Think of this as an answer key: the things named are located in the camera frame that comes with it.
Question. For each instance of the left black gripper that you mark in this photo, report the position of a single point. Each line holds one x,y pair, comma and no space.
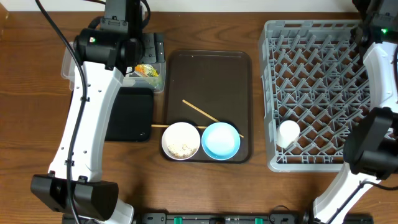
155,48

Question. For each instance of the clear plastic waste bin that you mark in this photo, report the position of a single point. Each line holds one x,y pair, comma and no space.
149,79

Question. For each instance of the wooden chopstick under bowls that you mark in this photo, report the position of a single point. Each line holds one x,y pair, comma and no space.
166,126

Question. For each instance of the white paper cup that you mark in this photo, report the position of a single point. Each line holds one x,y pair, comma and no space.
287,133

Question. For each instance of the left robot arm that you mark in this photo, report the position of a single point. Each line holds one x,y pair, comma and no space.
102,53

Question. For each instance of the grey plastic dishwasher rack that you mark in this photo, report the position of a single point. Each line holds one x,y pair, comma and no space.
311,74

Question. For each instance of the light blue bowl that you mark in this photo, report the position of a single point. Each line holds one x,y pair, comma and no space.
220,141

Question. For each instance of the dark brown serving tray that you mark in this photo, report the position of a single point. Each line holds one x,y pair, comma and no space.
217,82

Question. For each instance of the green yellow snack wrapper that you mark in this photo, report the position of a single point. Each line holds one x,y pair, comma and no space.
146,71

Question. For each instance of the white bowl with crumbs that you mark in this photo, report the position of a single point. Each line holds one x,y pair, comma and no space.
180,141

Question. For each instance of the black rectangular tray bin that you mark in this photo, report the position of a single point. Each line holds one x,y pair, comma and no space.
131,116

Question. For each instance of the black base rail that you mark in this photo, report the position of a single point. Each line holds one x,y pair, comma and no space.
283,218

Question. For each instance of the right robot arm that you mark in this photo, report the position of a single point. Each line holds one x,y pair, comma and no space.
369,156

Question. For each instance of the wooden chopstick on tray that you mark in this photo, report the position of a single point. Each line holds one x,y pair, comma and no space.
200,111

